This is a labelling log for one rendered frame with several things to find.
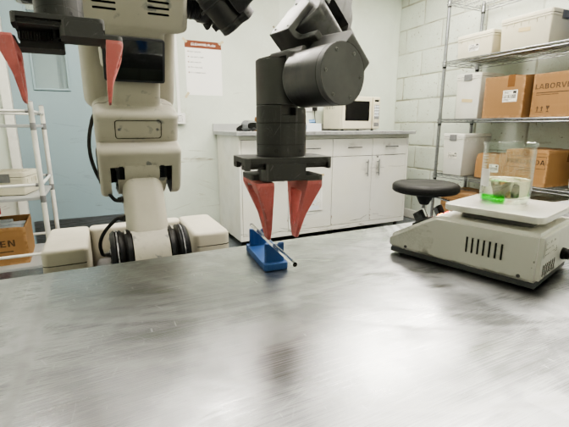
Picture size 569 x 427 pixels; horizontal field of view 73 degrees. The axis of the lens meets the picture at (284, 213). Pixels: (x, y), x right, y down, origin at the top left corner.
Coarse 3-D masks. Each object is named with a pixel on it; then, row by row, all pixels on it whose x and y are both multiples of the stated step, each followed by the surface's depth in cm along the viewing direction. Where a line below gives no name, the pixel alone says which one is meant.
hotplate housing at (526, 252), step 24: (456, 216) 52; (480, 216) 50; (408, 240) 56; (432, 240) 53; (456, 240) 50; (480, 240) 48; (504, 240) 46; (528, 240) 44; (552, 240) 45; (456, 264) 51; (480, 264) 48; (504, 264) 46; (528, 264) 44; (552, 264) 47
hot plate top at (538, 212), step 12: (456, 204) 50; (468, 204) 50; (480, 204) 50; (540, 204) 50; (552, 204) 50; (564, 204) 50; (492, 216) 47; (504, 216) 46; (516, 216) 45; (528, 216) 44; (540, 216) 44; (552, 216) 45
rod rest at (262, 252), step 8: (256, 232) 59; (256, 240) 59; (264, 240) 59; (248, 248) 58; (256, 248) 57; (264, 248) 51; (272, 248) 51; (256, 256) 54; (264, 256) 52; (272, 256) 51; (280, 256) 52; (264, 264) 51; (272, 264) 51; (280, 264) 51
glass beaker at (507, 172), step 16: (496, 144) 48; (512, 144) 47; (528, 144) 47; (496, 160) 48; (512, 160) 47; (528, 160) 47; (496, 176) 49; (512, 176) 48; (528, 176) 48; (480, 192) 51; (496, 192) 49; (512, 192) 48; (528, 192) 48
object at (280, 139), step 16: (272, 112) 41; (304, 112) 43; (272, 128) 42; (288, 128) 42; (304, 128) 43; (272, 144) 42; (288, 144) 42; (304, 144) 44; (240, 160) 42; (256, 160) 41; (272, 160) 41; (288, 160) 42; (304, 160) 42; (320, 160) 43
